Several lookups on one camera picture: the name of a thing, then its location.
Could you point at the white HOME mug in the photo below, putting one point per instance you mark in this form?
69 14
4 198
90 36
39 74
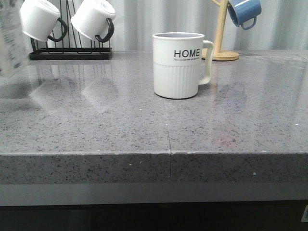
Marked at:
182 62

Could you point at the whole milk carton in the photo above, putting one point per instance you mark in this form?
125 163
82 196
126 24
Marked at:
13 53

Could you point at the wooden mug tree stand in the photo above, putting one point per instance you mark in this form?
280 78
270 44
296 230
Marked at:
219 54

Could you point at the blue hanging mug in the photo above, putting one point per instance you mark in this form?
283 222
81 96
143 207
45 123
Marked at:
244 12

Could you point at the black wire mug rack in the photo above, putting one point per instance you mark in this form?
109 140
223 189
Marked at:
74 45

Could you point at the white mug black handle right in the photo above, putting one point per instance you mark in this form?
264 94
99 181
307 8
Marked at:
94 20

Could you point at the white mug black handle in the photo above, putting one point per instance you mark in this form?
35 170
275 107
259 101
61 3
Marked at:
38 19
94 20

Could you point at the white mug black handle left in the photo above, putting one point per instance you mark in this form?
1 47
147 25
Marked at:
38 19

